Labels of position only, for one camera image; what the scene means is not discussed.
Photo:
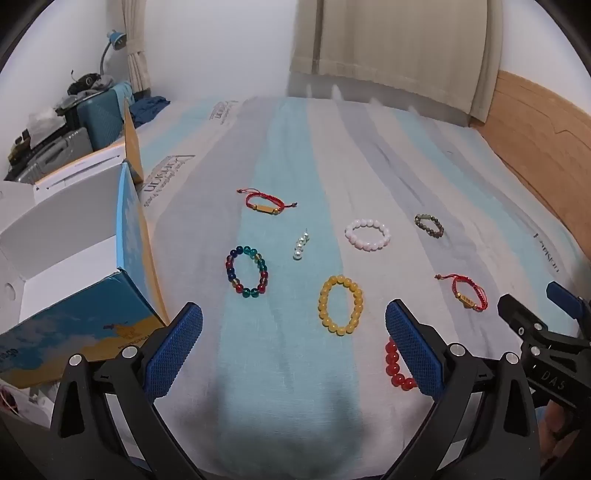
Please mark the white plastic bag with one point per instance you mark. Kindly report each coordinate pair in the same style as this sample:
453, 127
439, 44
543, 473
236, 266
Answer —
44, 120

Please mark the person's right hand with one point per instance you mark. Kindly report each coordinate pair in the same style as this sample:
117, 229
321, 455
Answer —
556, 422

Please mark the silver suitcase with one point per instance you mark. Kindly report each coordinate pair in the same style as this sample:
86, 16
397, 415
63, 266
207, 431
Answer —
55, 154

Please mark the striped bed sheet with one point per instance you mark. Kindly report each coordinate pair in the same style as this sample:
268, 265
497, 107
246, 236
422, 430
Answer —
300, 392

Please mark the dark blue clothing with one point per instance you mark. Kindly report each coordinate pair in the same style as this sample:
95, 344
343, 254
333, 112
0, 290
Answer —
147, 108

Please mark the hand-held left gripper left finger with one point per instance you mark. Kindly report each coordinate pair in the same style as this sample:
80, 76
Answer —
178, 348

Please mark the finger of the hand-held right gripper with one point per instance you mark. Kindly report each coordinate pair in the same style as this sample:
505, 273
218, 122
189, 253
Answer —
565, 300
519, 316

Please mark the blue printed cardboard box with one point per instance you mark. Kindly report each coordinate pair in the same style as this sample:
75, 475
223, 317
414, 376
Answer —
92, 318

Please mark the teal suitcase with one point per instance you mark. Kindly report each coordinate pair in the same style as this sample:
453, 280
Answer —
104, 117

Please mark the blue desk lamp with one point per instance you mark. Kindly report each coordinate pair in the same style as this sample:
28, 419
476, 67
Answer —
115, 41

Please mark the wide beige curtain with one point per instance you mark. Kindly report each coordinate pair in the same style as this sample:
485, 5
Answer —
392, 46

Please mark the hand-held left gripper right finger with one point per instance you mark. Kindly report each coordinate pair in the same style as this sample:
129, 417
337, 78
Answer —
413, 350

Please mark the black bag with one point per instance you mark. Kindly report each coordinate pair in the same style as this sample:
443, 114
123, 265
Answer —
85, 83

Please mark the narrow beige curtain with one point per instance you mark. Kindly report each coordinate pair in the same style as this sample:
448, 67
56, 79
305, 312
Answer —
136, 46

